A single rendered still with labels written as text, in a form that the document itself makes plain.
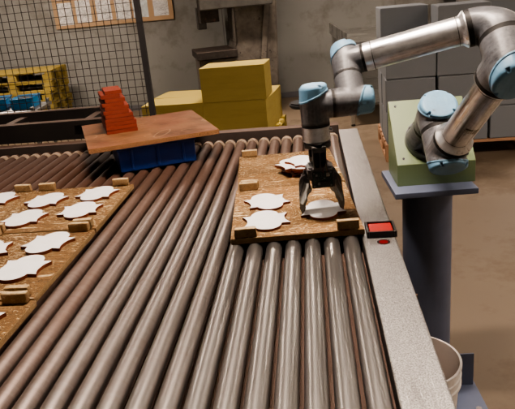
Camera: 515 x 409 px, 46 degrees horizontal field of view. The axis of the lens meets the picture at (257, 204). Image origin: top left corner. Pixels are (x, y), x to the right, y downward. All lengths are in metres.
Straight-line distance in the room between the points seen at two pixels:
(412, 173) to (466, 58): 3.39
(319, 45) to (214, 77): 3.11
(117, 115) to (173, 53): 6.57
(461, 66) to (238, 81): 2.11
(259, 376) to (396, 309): 0.34
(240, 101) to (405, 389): 5.27
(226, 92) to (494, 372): 4.20
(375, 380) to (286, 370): 0.15
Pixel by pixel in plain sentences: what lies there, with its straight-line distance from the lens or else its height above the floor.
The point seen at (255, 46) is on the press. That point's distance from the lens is 7.86.
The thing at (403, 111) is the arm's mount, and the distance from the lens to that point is 2.22.
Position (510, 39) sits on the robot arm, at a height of 1.38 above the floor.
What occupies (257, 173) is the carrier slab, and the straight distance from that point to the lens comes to 2.15.
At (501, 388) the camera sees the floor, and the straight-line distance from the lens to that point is 2.66.
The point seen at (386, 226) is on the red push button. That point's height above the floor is 0.93.
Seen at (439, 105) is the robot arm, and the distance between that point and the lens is 1.97.
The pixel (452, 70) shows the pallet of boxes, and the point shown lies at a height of 0.76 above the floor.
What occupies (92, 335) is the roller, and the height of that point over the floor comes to 0.92.
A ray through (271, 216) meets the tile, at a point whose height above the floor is 0.94.
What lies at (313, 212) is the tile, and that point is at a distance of 1.71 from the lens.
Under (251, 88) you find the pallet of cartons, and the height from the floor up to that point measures 0.62.
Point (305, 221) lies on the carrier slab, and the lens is 1.67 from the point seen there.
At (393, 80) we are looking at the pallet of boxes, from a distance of 5.38.
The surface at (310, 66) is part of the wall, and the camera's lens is 9.03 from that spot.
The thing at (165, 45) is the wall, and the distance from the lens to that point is 9.10.
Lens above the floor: 1.55
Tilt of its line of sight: 19 degrees down
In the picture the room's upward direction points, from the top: 5 degrees counter-clockwise
